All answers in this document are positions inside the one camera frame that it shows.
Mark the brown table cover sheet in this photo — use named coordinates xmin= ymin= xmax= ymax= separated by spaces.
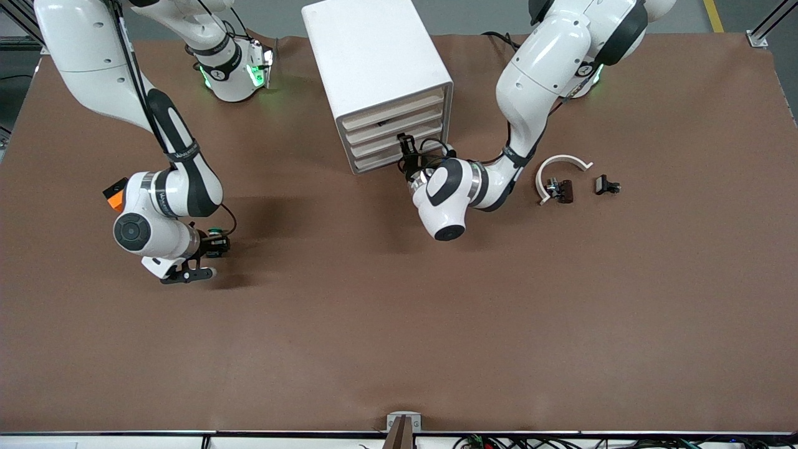
xmin=0 ymin=32 xmax=798 ymax=434

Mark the white curved plastic part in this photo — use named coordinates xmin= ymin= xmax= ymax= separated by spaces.
xmin=535 ymin=154 xmax=594 ymax=206

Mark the small brown contact block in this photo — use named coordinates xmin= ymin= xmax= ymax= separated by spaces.
xmin=547 ymin=178 xmax=574 ymax=205

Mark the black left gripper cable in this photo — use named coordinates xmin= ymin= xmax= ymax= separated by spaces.
xmin=399 ymin=137 xmax=459 ymax=181

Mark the orange and black switch box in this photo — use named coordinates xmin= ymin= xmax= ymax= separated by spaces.
xmin=103 ymin=178 xmax=129 ymax=213

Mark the black arm base cable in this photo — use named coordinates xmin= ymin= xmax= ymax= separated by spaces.
xmin=481 ymin=30 xmax=522 ymax=54

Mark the white table edge rail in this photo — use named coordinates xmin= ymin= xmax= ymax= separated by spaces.
xmin=0 ymin=430 xmax=798 ymax=449

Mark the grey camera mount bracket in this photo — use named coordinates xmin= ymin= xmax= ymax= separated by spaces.
xmin=382 ymin=411 xmax=422 ymax=449

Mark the aluminium frame profile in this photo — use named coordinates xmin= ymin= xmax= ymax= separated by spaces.
xmin=746 ymin=0 xmax=798 ymax=48
xmin=0 ymin=0 xmax=44 ymax=54

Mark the tangled cable bundle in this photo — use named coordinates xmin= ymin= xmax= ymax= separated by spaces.
xmin=452 ymin=435 xmax=798 ymax=449

